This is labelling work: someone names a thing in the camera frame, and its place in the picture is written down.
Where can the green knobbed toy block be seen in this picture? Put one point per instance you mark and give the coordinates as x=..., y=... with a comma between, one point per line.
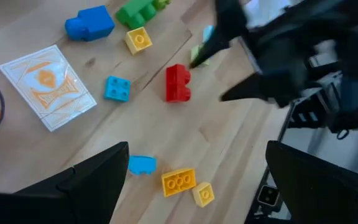
x=135, y=14

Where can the orange-yellow six-stud brick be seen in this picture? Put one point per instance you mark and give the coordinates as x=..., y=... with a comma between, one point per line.
x=179, y=183

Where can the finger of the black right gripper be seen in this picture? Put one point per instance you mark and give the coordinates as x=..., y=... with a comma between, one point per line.
x=228, y=25
x=259, y=88

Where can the blue knobbed toy block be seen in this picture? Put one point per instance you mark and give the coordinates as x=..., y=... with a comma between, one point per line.
x=92, y=23

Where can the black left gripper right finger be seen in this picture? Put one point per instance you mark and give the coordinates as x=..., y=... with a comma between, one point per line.
x=322, y=199

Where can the red knobbed toy block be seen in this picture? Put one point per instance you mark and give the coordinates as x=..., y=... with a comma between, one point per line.
x=177, y=84

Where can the pale green small brick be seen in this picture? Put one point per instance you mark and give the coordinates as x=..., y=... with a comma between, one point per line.
x=195, y=52

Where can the pale cyan small brick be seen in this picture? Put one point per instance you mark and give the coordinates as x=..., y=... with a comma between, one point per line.
x=208, y=32

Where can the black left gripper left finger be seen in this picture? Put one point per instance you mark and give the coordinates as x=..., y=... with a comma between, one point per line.
x=82, y=193

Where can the yellow small toy brick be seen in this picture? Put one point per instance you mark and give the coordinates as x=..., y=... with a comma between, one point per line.
x=138, y=40
x=203, y=195

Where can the orange white card box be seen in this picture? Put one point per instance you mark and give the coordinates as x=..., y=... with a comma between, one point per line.
x=47, y=87

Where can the cyan toy brick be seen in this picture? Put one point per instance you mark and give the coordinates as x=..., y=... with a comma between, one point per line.
x=143, y=165
x=117, y=88

